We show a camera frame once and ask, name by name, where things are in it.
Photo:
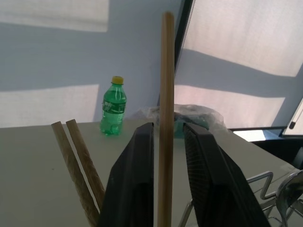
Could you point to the wooden chopstick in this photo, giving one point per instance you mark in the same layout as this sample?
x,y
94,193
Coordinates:
x,y
73,170
166,118
86,163

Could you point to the clear plastic bag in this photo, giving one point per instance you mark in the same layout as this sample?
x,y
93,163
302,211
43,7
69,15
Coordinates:
x,y
201,116

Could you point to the white whiteboard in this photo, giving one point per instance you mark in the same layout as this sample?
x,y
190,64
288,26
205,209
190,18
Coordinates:
x,y
294,118

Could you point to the white roller blind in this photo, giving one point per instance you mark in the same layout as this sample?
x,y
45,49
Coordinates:
x,y
236,59

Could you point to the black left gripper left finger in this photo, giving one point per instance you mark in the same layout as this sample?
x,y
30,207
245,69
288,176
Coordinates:
x,y
132,165

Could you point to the green plastic soda bottle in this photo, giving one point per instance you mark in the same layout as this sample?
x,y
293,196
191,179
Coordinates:
x,y
113,111

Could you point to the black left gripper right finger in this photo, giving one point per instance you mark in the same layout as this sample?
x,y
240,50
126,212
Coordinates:
x,y
213,170

